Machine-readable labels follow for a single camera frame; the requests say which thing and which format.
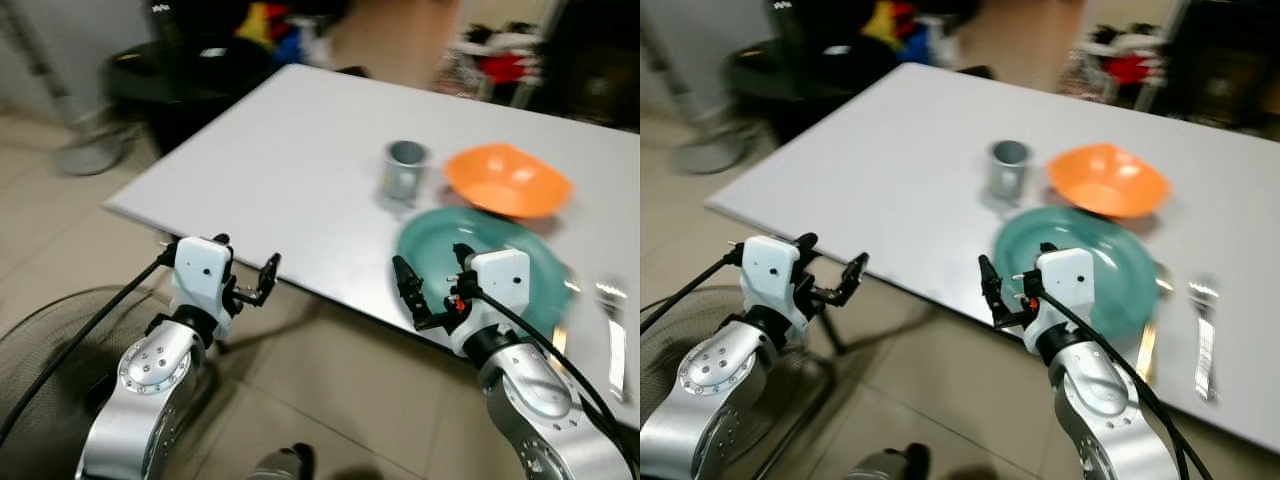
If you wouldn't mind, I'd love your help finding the teal round plate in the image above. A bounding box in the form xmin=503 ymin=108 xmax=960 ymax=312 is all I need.
xmin=992 ymin=206 xmax=1163 ymax=341
xmin=395 ymin=206 xmax=577 ymax=343

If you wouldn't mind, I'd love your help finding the grey metal cup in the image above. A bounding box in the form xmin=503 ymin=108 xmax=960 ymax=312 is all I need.
xmin=984 ymin=139 xmax=1034 ymax=209
xmin=380 ymin=140 xmax=434 ymax=209

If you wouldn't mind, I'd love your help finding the orange plastic bowl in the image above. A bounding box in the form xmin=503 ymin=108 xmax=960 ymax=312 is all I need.
xmin=443 ymin=143 xmax=575 ymax=220
xmin=1047 ymin=143 xmax=1171 ymax=220

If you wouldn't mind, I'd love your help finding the gold table knife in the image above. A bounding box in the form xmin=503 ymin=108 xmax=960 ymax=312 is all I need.
xmin=548 ymin=275 xmax=583 ymax=376
xmin=1135 ymin=262 xmax=1173 ymax=386

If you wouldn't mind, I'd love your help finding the grey stand with round base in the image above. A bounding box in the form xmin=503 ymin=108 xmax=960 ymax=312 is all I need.
xmin=0 ymin=15 xmax=136 ymax=178
xmin=640 ymin=20 xmax=751 ymax=176

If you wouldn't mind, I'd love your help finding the black chair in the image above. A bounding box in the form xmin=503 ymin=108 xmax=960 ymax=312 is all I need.
xmin=725 ymin=35 xmax=901 ymax=146
xmin=105 ymin=35 xmax=286 ymax=156

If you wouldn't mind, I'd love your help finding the silver fork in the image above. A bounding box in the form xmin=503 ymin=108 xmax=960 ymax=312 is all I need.
xmin=1187 ymin=277 xmax=1223 ymax=403
xmin=595 ymin=278 xmax=633 ymax=403

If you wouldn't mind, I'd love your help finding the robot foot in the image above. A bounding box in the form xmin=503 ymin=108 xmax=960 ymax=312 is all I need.
xmin=845 ymin=442 xmax=933 ymax=480
xmin=243 ymin=442 xmax=319 ymax=480

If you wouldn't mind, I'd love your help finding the red object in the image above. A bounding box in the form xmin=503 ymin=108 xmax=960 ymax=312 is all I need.
xmin=478 ymin=50 xmax=533 ymax=89
xmin=1105 ymin=50 xmax=1159 ymax=89

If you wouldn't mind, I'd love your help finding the blue toy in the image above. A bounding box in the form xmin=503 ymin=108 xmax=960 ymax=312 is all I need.
xmin=898 ymin=28 xmax=936 ymax=66
xmin=270 ymin=28 xmax=311 ymax=66

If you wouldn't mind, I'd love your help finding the yellow toy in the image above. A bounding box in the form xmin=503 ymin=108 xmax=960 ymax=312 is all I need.
xmin=865 ymin=0 xmax=906 ymax=43
xmin=235 ymin=2 xmax=286 ymax=49

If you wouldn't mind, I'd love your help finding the black cabinet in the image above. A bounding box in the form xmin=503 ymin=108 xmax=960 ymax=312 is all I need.
xmin=525 ymin=0 xmax=641 ymax=129
xmin=1160 ymin=0 xmax=1280 ymax=131

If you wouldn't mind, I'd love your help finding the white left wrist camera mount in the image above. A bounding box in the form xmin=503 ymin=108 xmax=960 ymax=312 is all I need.
xmin=170 ymin=237 xmax=237 ymax=319
xmin=742 ymin=235 xmax=804 ymax=321

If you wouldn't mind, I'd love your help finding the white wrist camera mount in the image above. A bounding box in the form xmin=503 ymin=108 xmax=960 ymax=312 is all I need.
xmin=170 ymin=237 xmax=237 ymax=319
xmin=742 ymin=235 xmax=804 ymax=321
xmin=1020 ymin=247 xmax=1097 ymax=351
xmin=455 ymin=248 xmax=532 ymax=351

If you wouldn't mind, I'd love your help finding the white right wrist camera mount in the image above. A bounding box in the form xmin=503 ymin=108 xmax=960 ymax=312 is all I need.
xmin=455 ymin=248 xmax=532 ymax=351
xmin=1020 ymin=247 xmax=1097 ymax=351

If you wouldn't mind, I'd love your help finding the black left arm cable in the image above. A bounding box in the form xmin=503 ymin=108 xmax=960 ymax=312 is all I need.
xmin=640 ymin=245 xmax=749 ymax=336
xmin=0 ymin=245 xmax=179 ymax=446

